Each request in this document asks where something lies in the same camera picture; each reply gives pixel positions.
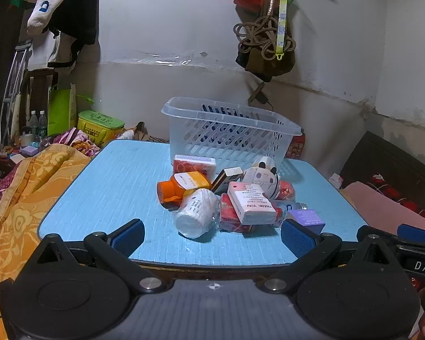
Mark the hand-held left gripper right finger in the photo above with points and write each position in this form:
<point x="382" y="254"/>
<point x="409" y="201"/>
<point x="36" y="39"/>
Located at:
<point x="296" y="238"/>

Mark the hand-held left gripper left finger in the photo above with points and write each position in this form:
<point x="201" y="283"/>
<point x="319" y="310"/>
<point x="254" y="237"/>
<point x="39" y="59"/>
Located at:
<point x="128" y="236"/>

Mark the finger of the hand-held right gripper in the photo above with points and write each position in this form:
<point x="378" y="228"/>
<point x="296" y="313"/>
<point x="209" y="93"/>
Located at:
<point x="415" y="232"/>

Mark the purple box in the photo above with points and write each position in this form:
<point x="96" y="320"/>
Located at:
<point x="307" y="217"/>

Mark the clear small bottle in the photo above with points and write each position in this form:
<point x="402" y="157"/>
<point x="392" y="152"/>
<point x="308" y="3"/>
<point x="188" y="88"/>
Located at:
<point x="293" y="207"/>

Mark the small red packet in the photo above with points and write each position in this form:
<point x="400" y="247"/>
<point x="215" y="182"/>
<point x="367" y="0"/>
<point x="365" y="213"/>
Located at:
<point x="287" y="190"/>

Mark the pink box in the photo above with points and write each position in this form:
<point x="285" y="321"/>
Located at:
<point x="252" y="203"/>

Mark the red snack packet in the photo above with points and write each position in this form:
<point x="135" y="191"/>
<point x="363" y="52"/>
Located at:
<point x="230" y="219"/>

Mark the orange plastic bottle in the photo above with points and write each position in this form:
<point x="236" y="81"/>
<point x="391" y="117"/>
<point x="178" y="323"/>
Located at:
<point x="179" y="187"/>

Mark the panda toy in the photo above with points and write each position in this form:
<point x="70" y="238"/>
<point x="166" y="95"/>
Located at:
<point x="261" y="177"/>

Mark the white paper cup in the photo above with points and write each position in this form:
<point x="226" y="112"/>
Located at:
<point x="195" y="212"/>

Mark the black and white box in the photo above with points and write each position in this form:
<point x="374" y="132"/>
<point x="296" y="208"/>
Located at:
<point x="227" y="179"/>

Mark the red tissue pack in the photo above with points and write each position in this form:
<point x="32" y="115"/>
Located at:
<point x="193" y="165"/>

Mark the clear plastic basket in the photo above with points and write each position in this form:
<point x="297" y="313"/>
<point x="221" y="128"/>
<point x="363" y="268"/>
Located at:
<point x="230" y="132"/>

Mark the red and black blanket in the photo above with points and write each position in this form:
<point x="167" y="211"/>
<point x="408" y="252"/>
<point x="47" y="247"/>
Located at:
<point x="407" y="194"/>

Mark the pink cloth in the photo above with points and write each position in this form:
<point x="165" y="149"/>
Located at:
<point x="379" y="203"/>

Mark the dark wooden headboard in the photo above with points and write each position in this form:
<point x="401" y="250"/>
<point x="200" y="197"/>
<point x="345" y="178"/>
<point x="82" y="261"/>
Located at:
<point x="386" y="163"/>

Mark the red gift box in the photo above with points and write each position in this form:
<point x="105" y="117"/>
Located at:
<point x="294" y="147"/>

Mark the brown cardboard box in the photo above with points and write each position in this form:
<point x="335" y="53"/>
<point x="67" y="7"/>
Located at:
<point x="145" y="135"/>

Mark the orange patterned blanket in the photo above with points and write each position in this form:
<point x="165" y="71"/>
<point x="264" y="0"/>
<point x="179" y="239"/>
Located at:
<point x="24" y="212"/>

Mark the yellow-green gift box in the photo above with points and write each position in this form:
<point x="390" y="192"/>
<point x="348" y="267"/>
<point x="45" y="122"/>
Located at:
<point x="99" y="125"/>

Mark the small purple case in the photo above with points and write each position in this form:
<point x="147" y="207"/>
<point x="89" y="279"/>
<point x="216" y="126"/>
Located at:
<point x="29" y="150"/>

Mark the green shopping bag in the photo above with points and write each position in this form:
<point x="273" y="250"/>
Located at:
<point x="61" y="108"/>

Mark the dark wooden chair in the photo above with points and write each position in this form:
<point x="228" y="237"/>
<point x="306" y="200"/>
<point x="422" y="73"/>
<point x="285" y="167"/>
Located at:
<point x="39" y="92"/>

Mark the brown hanging bag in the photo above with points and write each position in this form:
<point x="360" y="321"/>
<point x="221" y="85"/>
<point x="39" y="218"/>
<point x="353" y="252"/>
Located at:
<point x="269" y="63"/>

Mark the metal crutch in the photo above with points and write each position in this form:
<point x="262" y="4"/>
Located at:
<point x="12" y="81"/>

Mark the black garment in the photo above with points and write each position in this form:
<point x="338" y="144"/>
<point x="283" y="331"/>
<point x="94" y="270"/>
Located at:
<point x="79" y="24"/>

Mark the white printed jacket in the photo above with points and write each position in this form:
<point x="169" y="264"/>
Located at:
<point x="53" y="1"/>

